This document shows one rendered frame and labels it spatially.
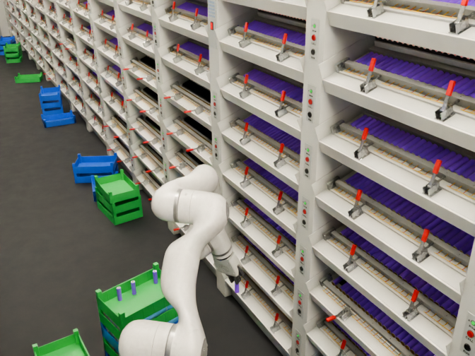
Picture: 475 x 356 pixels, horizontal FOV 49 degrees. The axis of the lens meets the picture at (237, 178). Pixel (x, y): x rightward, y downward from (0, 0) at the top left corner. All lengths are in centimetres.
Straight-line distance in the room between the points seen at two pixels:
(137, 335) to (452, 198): 86
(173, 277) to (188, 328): 14
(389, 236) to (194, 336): 62
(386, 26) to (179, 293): 87
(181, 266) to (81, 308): 146
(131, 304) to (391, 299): 110
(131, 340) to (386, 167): 83
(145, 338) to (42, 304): 156
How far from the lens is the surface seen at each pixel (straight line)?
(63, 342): 262
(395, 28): 139
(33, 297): 299
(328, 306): 193
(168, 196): 149
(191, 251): 144
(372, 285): 171
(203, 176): 158
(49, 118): 559
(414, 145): 154
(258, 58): 195
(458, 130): 129
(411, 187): 143
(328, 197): 176
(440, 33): 129
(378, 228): 161
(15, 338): 277
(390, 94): 147
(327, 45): 162
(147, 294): 231
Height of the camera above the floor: 173
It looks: 26 degrees down
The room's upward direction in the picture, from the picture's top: 1 degrees counter-clockwise
